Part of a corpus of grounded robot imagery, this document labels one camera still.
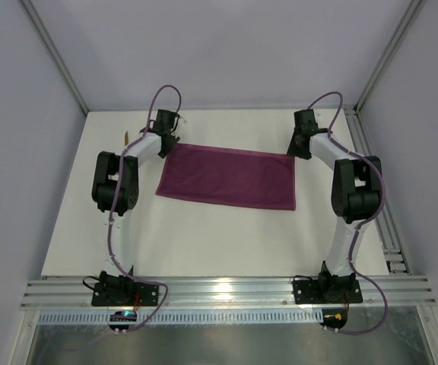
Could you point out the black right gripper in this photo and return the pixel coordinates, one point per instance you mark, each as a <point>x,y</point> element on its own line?
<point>294,149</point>

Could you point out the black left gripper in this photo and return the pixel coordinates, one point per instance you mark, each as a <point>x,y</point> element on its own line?
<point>169,144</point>

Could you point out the purple cloth napkin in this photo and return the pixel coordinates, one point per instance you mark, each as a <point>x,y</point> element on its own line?
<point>231,177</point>

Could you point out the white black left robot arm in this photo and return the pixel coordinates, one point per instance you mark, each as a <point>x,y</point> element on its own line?
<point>115,188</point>

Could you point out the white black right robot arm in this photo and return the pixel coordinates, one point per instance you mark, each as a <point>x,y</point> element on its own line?
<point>357,197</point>

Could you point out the right controller board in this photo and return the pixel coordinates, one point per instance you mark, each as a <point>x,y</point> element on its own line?
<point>333,322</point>

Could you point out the controller board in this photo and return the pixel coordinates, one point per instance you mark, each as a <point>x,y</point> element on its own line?
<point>333,322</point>
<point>121,321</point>

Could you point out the left controller board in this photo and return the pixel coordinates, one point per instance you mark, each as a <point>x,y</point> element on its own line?
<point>121,321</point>

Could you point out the right corner frame post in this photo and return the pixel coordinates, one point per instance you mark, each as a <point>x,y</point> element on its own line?
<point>405,23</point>

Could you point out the corner frame post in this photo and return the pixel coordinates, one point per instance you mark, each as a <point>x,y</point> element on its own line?
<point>405,23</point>
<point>40,29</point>

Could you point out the aluminium right side rail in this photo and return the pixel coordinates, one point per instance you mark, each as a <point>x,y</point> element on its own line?
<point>381,217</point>

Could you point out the aluminium rail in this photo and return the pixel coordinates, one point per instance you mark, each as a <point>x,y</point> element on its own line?
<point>381,217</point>
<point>203,293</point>

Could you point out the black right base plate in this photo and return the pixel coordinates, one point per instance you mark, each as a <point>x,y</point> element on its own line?
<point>327,288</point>

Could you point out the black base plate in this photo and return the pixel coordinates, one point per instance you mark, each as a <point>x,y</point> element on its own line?
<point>122,291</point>
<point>327,288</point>

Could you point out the left corner frame post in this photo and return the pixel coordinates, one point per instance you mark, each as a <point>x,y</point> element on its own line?
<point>40,29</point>

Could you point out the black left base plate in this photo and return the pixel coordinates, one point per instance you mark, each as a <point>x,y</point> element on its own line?
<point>122,291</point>

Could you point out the aluminium front rail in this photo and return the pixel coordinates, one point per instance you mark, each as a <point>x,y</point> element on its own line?
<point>203,293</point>

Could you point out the slotted grey cable duct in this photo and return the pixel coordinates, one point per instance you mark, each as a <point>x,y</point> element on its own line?
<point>186,316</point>

